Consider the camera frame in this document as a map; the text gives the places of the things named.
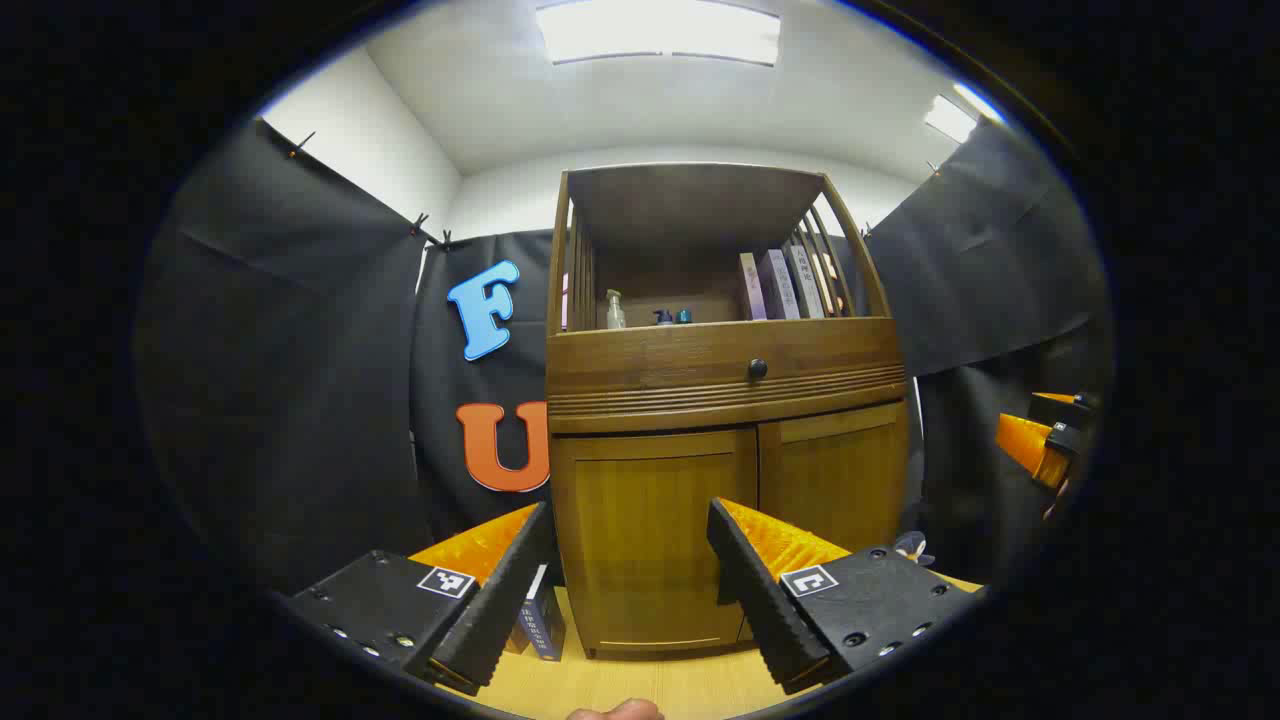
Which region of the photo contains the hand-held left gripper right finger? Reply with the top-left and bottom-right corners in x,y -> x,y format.
706,497 -> 986,696

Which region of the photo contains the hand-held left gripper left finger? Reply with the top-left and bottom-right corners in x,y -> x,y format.
285,500 -> 558,698

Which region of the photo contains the wooden shoe cabinet door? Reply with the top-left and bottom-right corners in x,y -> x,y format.
757,400 -> 911,563
552,430 -> 759,658

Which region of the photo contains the wooden double-door shoe cabinet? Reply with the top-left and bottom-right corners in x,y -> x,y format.
545,162 -> 913,659

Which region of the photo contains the wooden cabinet drawer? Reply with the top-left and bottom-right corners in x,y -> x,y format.
547,318 -> 907,434

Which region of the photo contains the blue book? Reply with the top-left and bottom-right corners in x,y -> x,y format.
519,564 -> 568,663

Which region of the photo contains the grey book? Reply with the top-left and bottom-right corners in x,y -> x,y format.
787,245 -> 827,320

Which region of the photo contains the black backdrop cloth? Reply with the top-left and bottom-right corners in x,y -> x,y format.
135,115 -> 1113,596

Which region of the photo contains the small ceiling light panel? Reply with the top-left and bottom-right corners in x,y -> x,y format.
923,82 -> 1007,145

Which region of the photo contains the pink book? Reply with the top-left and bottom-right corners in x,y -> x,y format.
739,252 -> 767,322

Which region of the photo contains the large ceiling light panel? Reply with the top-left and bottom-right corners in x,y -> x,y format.
535,0 -> 783,68

